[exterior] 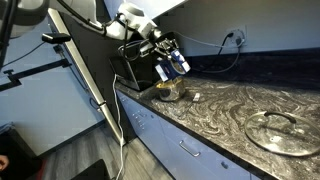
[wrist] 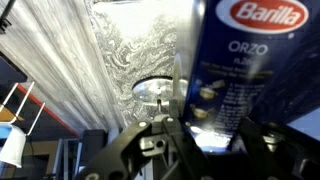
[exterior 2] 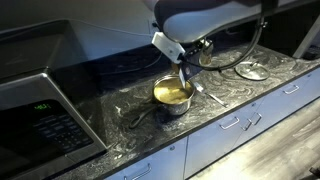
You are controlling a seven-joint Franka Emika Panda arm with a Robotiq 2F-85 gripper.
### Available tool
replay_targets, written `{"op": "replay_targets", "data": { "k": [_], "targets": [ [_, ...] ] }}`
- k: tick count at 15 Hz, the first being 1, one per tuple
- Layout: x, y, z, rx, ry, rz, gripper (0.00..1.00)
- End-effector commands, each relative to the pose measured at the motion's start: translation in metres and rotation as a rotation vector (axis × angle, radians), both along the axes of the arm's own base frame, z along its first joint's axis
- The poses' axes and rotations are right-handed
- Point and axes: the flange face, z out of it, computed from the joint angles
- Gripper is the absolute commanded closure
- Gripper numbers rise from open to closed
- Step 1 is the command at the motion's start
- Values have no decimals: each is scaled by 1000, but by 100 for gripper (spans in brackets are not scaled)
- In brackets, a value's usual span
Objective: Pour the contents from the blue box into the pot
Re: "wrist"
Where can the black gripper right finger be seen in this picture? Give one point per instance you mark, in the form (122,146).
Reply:
(286,156)

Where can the glass pot lid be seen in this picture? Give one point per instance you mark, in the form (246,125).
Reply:
(150,91)

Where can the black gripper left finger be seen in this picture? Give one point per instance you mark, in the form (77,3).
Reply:
(126,156)

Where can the blue pasta box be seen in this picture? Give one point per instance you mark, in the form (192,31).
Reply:
(233,66)

